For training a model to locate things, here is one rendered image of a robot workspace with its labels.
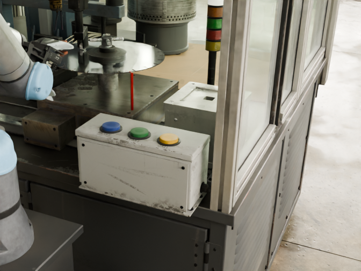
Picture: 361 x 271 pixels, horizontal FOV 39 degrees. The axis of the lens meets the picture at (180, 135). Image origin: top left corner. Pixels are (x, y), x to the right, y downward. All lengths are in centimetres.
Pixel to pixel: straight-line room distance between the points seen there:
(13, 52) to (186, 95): 52
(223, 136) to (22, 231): 43
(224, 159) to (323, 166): 198
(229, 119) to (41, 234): 44
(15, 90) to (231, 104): 42
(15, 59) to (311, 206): 192
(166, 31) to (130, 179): 112
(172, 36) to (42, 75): 119
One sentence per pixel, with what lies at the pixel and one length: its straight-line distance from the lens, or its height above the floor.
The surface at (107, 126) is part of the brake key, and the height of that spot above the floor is 91.
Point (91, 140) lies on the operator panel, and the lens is 114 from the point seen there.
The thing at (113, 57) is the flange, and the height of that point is 96.
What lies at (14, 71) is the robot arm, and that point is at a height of 107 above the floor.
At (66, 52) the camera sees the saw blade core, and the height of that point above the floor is 95.
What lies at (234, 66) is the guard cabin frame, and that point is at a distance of 100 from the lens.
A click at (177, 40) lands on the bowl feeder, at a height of 82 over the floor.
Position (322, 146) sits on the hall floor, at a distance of 327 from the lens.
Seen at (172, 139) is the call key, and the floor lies 91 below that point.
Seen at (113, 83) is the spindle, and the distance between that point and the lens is 150.
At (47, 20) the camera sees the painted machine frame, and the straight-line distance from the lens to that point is 217.
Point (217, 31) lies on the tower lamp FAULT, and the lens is 148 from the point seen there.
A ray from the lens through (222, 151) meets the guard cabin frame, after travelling 108.
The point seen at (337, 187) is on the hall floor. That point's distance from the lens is 285.
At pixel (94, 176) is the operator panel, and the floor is 79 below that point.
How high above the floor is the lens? 137
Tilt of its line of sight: 25 degrees down
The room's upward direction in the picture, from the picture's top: 2 degrees clockwise
